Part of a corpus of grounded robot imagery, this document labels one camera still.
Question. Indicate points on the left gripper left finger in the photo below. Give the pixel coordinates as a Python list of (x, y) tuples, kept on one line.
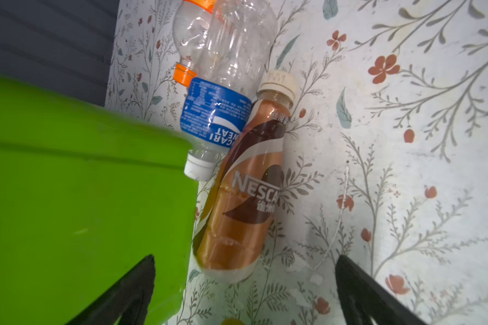
[(127, 301)]

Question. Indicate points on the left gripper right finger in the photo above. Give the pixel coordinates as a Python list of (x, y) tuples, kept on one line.
[(364, 302)]

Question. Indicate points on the brown tea bottle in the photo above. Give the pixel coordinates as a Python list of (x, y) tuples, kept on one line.
[(240, 207)]

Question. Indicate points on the green bin with black liner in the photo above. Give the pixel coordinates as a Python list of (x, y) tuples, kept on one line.
[(85, 195)]

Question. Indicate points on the blue label bottle near bin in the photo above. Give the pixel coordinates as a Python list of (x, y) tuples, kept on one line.
[(230, 68)]

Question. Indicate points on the orange label clear bottle right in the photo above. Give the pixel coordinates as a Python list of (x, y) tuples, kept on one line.
[(190, 26)]

